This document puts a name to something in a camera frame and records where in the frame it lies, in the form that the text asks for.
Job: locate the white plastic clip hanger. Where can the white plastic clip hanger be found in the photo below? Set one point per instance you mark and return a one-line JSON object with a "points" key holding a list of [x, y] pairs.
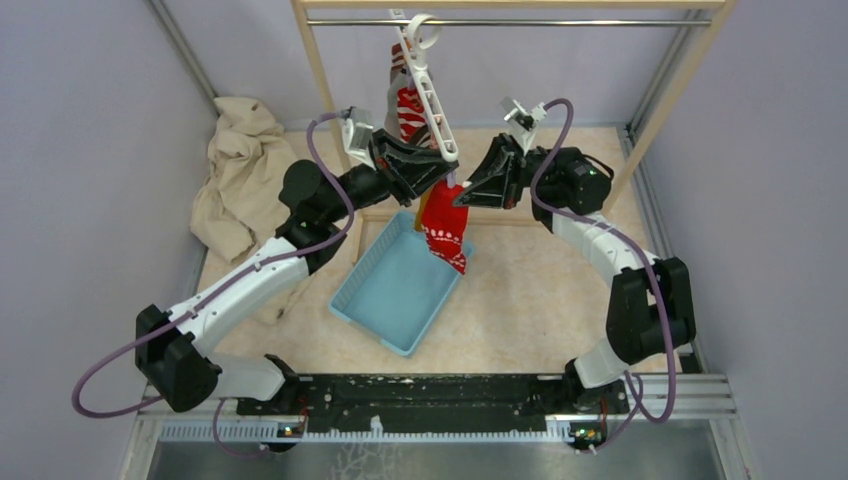
{"points": [[417, 36]]}

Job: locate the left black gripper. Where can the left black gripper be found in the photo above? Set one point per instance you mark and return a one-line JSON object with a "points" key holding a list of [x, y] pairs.
{"points": [[407, 171]]}

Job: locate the metal rack rod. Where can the metal rack rod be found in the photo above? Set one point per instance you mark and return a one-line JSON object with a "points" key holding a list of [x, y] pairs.
{"points": [[514, 23]]}

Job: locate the grey striped-cuff sock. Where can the grey striped-cuff sock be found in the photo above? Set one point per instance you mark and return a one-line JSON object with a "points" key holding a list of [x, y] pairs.
{"points": [[397, 63]]}

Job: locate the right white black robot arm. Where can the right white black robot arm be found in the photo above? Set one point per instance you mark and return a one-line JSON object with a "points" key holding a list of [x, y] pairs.
{"points": [[650, 308]]}

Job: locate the red Santa Christmas sock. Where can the red Santa Christmas sock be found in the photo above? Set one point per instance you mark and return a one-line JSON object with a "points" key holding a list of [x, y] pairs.
{"points": [[444, 225]]}

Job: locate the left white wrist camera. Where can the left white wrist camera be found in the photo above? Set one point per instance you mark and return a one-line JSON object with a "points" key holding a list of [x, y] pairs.
{"points": [[357, 134]]}

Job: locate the red white striped sock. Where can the red white striped sock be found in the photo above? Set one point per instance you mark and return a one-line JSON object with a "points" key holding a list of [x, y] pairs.
{"points": [[412, 123]]}

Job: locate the beige crumpled cloth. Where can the beige crumpled cloth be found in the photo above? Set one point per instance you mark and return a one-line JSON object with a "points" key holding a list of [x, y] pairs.
{"points": [[237, 209]]}

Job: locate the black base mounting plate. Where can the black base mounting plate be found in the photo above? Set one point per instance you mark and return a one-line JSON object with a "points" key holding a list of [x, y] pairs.
{"points": [[439, 404]]}

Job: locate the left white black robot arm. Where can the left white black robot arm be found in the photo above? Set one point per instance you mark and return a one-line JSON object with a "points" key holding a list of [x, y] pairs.
{"points": [[176, 348]]}

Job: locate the blue plastic basket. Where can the blue plastic basket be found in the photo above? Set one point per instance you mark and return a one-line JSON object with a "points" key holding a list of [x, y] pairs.
{"points": [[397, 288]]}

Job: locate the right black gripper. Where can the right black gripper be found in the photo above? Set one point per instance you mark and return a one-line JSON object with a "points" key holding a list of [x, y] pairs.
{"points": [[498, 182]]}

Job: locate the mustard yellow sock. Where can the mustard yellow sock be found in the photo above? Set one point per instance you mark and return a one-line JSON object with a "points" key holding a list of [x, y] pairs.
{"points": [[418, 221]]}

